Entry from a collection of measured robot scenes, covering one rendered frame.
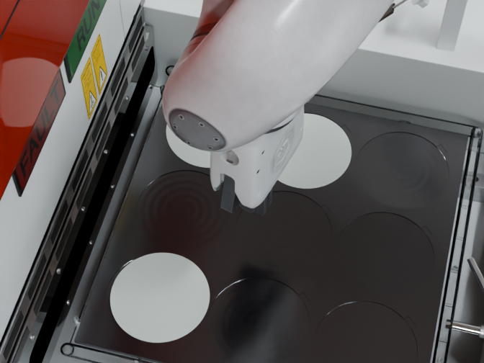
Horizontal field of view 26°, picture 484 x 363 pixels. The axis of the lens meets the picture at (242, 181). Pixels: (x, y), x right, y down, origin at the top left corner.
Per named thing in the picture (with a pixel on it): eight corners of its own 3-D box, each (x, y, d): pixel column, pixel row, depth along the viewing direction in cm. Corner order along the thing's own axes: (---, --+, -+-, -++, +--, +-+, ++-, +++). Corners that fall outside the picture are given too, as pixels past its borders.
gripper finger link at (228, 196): (220, 220, 93) (242, 207, 98) (248, 141, 90) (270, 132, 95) (208, 214, 93) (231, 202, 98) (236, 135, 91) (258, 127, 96)
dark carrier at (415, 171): (74, 343, 104) (73, 341, 103) (172, 78, 122) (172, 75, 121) (418, 426, 99) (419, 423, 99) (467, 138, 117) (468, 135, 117)
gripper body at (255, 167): (266, 150, 84) (263, 221, 94) (323, 64, 89) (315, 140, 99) (186, 113, 86) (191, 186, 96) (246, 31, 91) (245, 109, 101)
